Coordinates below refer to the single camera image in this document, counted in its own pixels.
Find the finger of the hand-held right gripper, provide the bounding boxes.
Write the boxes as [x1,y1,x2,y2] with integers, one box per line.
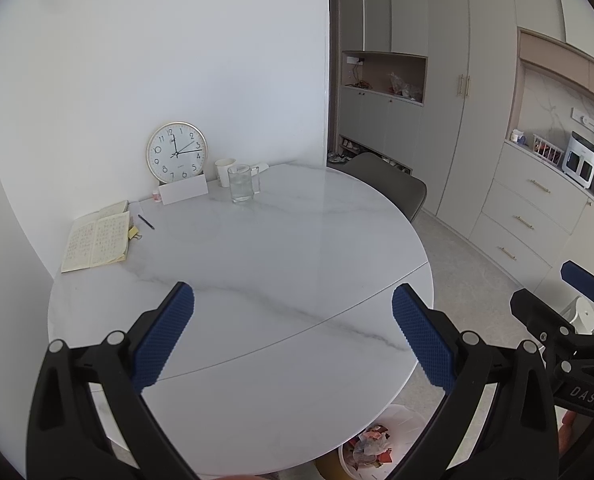
[511,287,594,361]
[561,260,594,321]

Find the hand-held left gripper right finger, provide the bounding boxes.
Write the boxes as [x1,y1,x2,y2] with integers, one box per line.
[389,283,560,480]

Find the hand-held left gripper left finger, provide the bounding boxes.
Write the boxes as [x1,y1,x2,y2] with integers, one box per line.
[26,281,198,480]

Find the white round waste bin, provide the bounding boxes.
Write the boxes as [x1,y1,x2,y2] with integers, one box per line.
[338,404,430,480]

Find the person's right hand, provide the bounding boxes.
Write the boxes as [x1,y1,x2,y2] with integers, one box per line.
[559,409,578,456]

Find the white stool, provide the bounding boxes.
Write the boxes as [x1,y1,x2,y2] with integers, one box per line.
[567,296,594,335]

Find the beige drawer cabinet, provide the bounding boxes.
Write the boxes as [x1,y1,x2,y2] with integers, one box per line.
[469,139,590,286]

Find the open handwritten notebook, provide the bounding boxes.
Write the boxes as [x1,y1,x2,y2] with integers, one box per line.
[60,200,130,274]

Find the white toaster oven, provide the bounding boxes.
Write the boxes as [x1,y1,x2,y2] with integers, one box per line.
[562,131,594,188]

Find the white spice rack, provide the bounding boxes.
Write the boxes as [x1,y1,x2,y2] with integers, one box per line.
[531,132,565,166]

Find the white folded card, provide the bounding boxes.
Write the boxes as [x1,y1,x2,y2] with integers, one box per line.
[158,175,209,206]

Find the grey upholstered chair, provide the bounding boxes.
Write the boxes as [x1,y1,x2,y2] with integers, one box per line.
[343,152,428,223]

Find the beige tall double-door cabinet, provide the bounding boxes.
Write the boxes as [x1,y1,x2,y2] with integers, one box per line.
[427,0,520,256]

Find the clear glass mug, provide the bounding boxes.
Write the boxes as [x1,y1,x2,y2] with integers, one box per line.
[227,163,262,204]

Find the white paper cup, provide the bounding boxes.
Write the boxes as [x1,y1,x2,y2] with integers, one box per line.
[214,158,237,188]

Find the row of shoes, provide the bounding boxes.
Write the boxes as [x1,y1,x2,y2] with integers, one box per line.
[338,136,410,171]

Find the beige cabinet with open niche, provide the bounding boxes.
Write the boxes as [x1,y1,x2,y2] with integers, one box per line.
[338,0,430,176]

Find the clear plastic bag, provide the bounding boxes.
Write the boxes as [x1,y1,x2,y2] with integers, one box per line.
[388,72,420,101]

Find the round gold-rimmed wall clock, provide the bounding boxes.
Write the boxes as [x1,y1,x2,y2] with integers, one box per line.
[146,121,209,184]

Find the beige upper wall cabinet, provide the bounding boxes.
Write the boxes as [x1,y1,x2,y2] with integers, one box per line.
[512,0,594,73]

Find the tangled cables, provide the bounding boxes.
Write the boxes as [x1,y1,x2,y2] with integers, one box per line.
[347,67,373,90]

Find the dark door frame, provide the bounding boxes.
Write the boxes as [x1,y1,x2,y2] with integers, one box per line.
[325,0,342,158]

